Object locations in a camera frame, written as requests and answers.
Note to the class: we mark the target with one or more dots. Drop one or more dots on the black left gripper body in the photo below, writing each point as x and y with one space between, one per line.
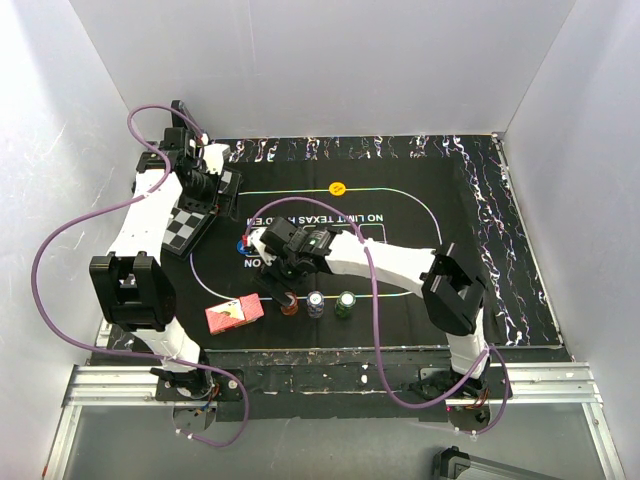
202 195

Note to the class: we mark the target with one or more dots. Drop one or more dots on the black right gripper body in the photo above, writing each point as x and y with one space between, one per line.
287 269

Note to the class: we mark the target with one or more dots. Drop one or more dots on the red poker chip stack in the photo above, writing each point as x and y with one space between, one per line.
291 308

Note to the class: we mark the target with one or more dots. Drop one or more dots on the blue poker chip stack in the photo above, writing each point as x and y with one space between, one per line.
315 303

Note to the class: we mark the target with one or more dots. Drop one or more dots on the blue small blind button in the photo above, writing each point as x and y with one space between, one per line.
241 248

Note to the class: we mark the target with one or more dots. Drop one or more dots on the yellow big blind button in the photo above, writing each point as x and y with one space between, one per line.
337 188

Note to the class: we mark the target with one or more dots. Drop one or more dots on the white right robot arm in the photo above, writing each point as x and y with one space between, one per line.
451 286

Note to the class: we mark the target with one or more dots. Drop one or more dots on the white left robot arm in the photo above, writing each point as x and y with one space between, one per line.
133 291

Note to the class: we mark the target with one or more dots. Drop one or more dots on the black white chess board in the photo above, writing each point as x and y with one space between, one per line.
200 215

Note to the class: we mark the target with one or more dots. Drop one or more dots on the red playing card box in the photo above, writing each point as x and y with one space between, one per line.
234 313

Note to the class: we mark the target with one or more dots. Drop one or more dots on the green poker chip stack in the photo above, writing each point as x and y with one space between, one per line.
344 305

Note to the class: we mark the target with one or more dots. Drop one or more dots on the black chess board lid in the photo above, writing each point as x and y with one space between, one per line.
182 118

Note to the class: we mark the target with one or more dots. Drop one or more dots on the black poker felt mat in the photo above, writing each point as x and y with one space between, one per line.
390 202

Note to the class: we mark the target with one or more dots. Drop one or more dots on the black case bottom right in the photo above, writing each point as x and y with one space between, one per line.
452 463

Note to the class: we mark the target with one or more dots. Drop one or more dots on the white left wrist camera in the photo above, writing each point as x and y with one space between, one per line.
214 156

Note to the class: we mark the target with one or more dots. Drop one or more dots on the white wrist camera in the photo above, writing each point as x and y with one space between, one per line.
257 246
214 156

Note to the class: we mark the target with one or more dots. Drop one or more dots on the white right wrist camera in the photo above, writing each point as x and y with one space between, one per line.
257 246

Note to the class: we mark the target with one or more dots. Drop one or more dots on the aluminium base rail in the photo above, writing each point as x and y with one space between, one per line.
324 415

